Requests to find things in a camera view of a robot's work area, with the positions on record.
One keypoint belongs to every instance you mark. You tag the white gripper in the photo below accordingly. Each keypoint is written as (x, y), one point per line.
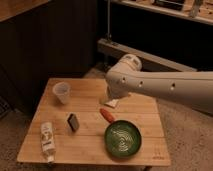
(116, 94)

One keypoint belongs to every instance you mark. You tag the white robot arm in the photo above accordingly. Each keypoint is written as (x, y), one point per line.
(193, 89)

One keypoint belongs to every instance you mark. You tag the dark standing eraser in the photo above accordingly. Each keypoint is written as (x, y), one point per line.
(73, 122)

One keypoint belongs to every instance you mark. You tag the white sponge block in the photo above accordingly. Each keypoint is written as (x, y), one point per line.
(112, 103)

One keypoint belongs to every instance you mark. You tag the wooden table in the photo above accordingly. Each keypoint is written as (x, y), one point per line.
(86, 145)

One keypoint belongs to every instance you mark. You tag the grey metal beam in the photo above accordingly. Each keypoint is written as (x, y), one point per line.
(149, 61)

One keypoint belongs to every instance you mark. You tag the white lotion tube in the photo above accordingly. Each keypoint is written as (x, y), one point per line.
(47, 141)

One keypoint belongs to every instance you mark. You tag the wooden shelf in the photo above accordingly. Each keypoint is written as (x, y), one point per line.
(194, 10)

